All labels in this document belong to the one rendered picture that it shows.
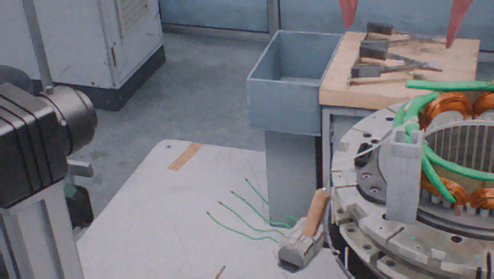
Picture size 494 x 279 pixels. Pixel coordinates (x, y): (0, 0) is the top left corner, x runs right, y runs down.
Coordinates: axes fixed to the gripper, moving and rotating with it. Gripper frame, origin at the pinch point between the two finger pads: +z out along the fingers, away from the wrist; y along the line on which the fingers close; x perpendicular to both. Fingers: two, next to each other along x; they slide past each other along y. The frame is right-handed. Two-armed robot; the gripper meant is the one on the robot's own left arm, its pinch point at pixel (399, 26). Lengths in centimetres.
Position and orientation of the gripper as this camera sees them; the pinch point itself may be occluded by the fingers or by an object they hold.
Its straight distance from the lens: 63.3
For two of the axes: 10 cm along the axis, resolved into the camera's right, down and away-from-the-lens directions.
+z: -0.3, 8.4, 5.5
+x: 4.3, -4.8, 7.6
